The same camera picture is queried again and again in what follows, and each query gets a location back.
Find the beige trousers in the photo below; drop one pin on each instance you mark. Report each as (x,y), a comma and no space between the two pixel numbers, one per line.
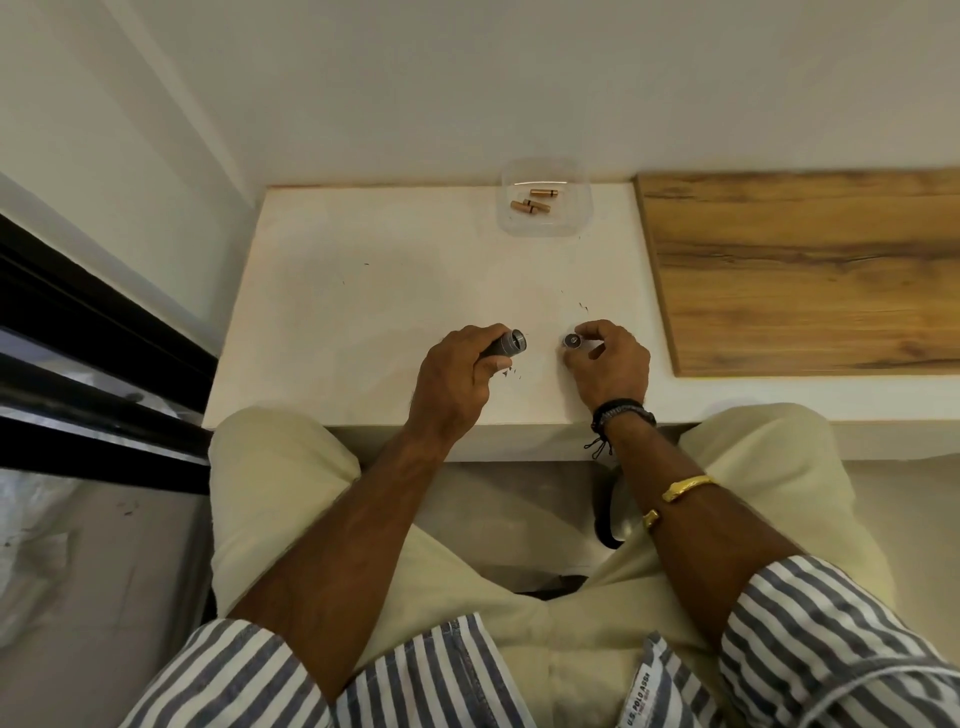
(277,495)

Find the grey flashlight body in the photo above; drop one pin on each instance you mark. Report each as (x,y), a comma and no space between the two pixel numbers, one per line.
(510,343)

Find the black window frame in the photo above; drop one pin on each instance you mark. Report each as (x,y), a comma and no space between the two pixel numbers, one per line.
(90,330)

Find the wooden board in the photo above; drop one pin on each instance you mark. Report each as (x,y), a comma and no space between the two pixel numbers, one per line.
(810,277)

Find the person's left hand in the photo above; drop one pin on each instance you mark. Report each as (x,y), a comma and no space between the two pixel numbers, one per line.
(446,382)

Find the person's right thumb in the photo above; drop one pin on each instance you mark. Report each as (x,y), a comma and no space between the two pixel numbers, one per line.
(576,359)

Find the person's right hand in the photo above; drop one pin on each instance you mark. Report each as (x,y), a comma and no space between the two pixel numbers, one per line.
(616,371)

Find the blue white striped shirt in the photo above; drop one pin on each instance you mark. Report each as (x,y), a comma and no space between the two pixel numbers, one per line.
(825,645)

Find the black braided wristband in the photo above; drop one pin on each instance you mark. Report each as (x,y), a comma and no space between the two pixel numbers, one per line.
(622,412)

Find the person's right forearm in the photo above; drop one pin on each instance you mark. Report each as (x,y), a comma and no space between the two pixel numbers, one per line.
(697,540)

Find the person's left forearm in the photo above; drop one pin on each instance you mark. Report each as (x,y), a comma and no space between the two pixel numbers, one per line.
(352,540)

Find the clear plastic container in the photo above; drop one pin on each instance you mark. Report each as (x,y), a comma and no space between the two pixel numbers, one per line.
(551,221)

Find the gold bangle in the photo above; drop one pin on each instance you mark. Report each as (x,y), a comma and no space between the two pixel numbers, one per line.
(686,486)

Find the grey flashlight cap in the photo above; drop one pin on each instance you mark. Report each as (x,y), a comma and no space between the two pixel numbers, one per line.
(571,341)

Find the person's left thumb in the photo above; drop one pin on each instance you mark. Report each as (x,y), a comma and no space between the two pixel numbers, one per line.
(496,367)

